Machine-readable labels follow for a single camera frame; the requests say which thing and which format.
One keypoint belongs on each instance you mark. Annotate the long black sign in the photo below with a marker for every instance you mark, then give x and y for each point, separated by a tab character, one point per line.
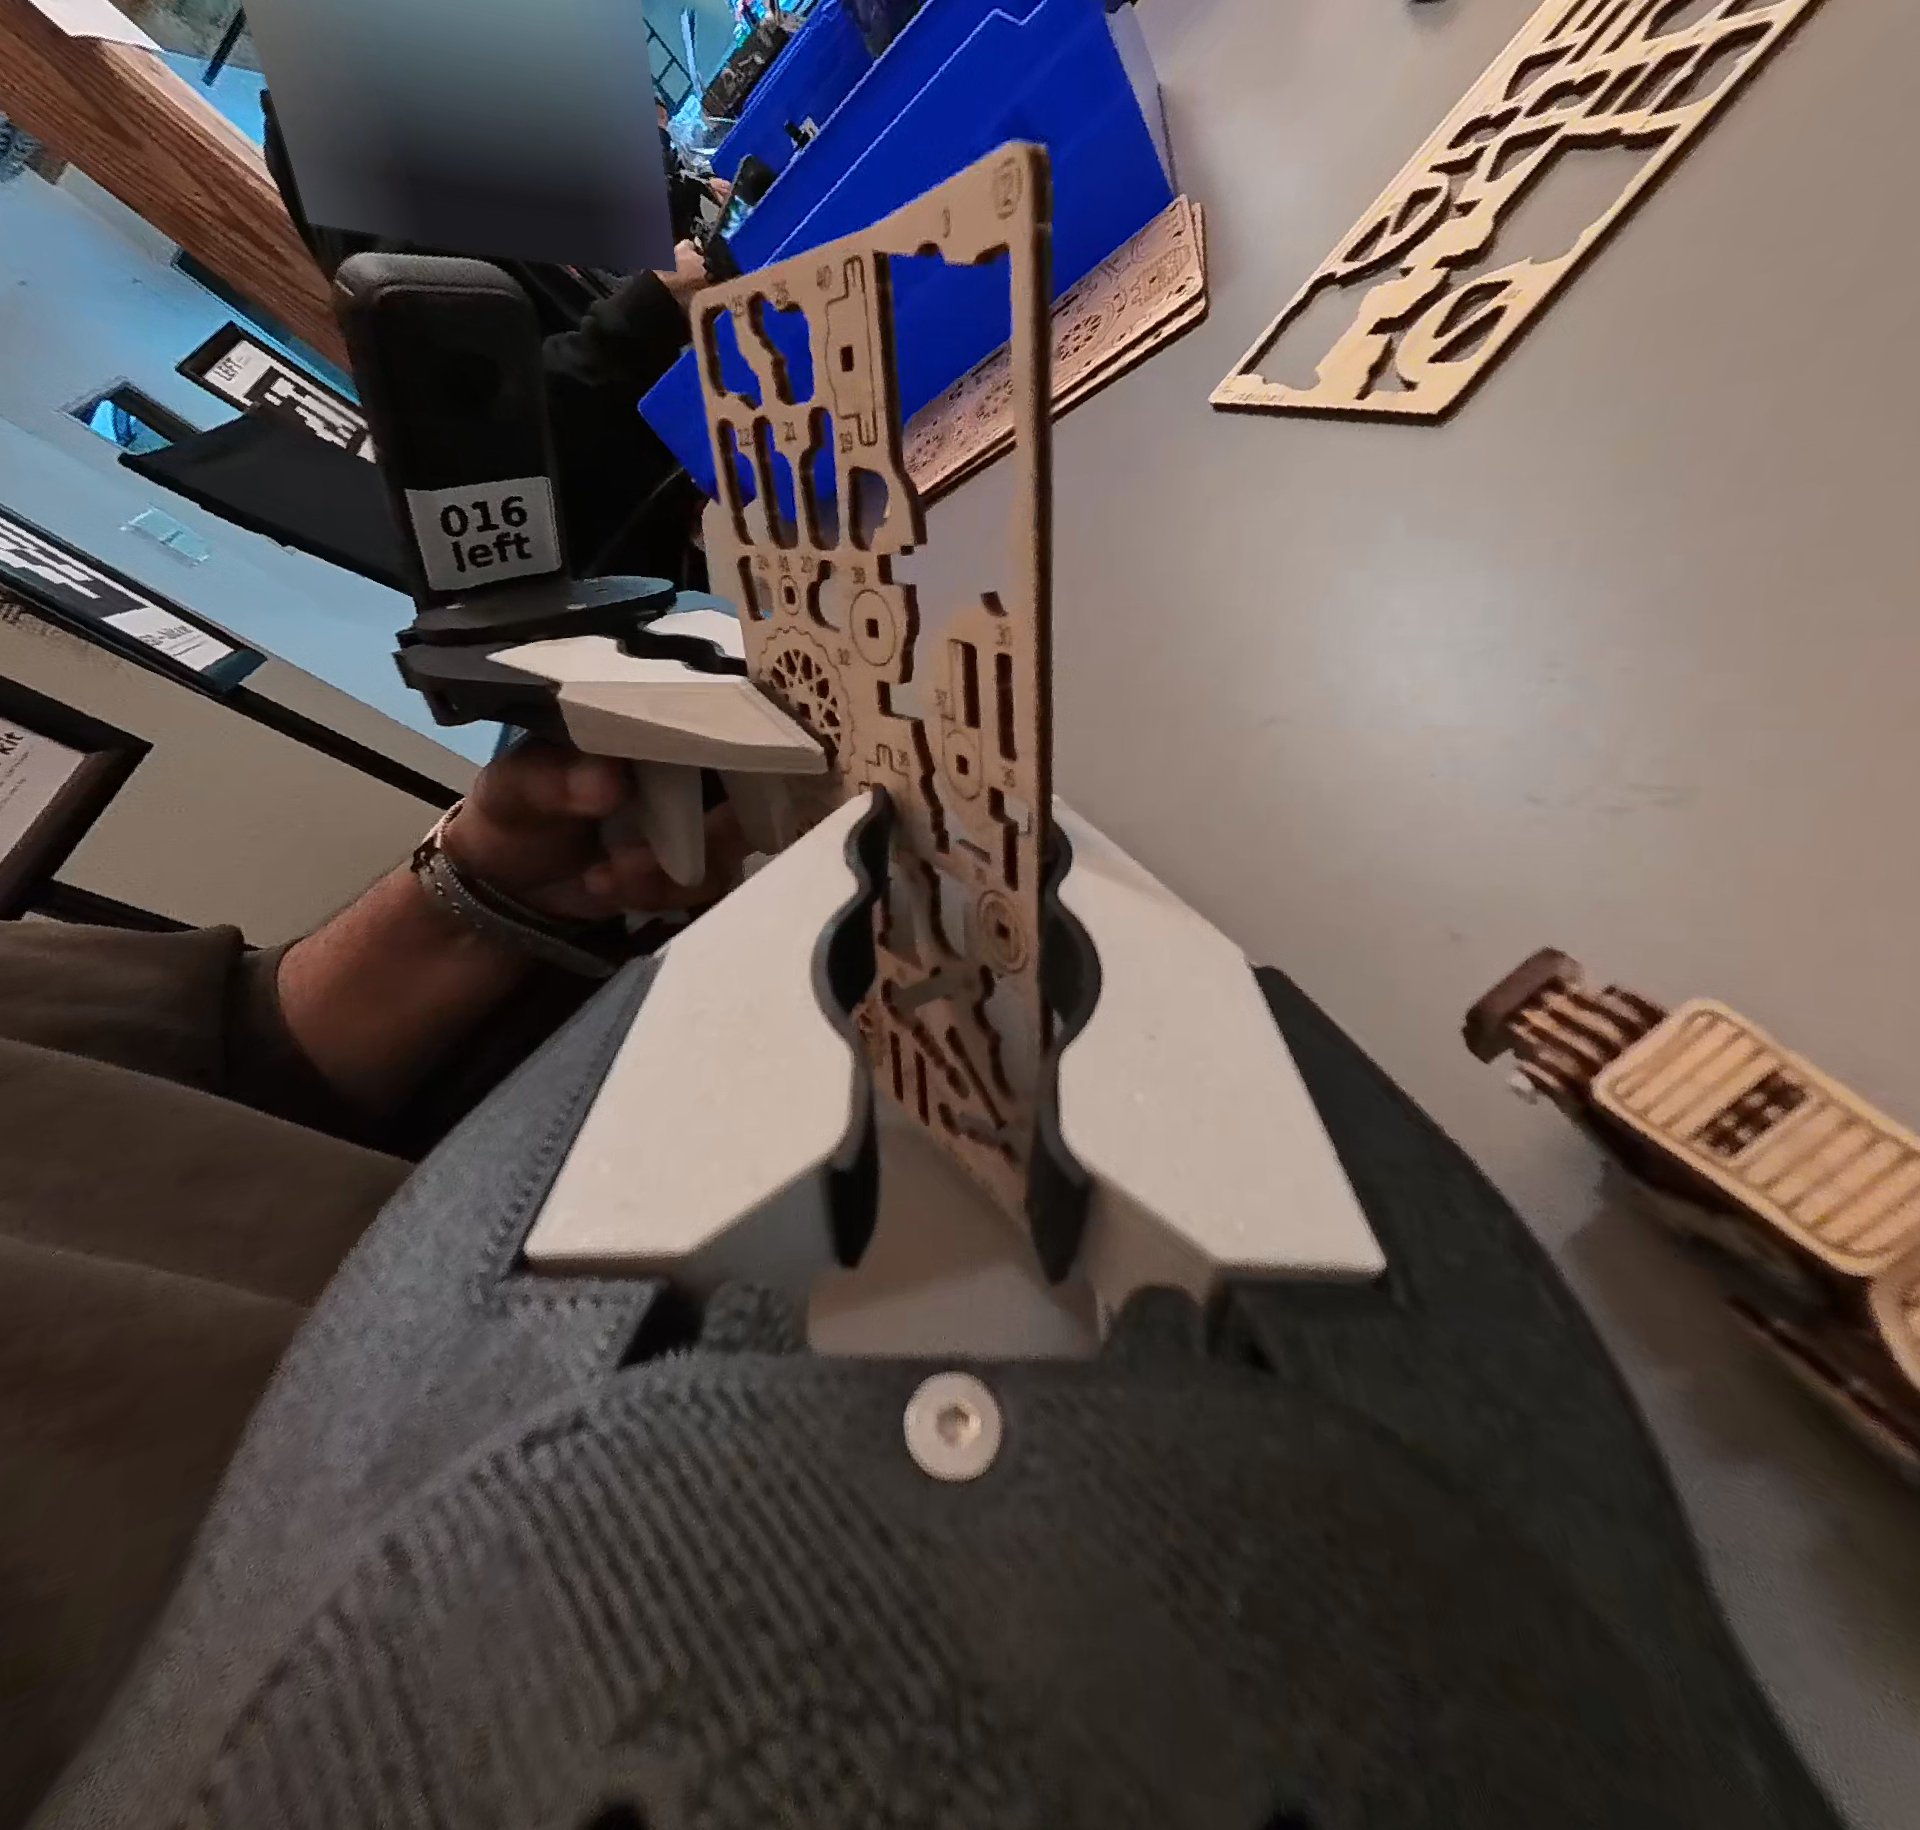
106	592

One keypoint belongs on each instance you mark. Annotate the person's olive clothing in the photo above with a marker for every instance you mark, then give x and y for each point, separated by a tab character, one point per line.
151	1262

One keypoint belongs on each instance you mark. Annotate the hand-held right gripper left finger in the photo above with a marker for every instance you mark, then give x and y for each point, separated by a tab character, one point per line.
706	1112

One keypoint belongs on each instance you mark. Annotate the small framed sign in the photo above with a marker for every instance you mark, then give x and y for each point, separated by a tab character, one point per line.
277	392

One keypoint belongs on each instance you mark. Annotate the brown wooden model vehicle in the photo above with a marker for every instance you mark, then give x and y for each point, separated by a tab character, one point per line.
1741	1125

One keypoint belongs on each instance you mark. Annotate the emptied wooden cut-out sheet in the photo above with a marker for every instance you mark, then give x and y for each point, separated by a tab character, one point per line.
1612	90

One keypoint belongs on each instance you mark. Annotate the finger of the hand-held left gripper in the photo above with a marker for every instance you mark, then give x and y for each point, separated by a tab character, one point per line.
675	713
706	641

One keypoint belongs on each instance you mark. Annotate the grey desk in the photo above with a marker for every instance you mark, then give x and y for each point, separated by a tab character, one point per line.
1501	737

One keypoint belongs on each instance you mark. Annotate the dark framed picture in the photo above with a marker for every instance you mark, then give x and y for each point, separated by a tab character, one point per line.
45	795

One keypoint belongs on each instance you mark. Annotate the wooden sheet with gear wheels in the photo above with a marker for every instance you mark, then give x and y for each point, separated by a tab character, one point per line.
996	512

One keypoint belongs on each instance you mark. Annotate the wooden beam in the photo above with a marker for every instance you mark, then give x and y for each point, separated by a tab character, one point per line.
151	122

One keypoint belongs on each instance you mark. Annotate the person's left forearm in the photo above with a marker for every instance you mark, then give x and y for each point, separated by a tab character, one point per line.
390	1005

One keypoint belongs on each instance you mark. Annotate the person's left hand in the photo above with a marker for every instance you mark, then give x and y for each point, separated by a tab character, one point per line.
556	825

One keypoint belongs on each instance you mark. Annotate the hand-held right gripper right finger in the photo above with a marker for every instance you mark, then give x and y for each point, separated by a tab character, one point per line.
1215	1112

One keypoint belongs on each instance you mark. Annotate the stacked uncut wooden sheets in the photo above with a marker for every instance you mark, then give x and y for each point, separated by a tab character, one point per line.
1111	315

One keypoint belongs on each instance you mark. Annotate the blue plastic bin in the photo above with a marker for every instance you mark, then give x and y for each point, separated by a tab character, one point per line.
976	90

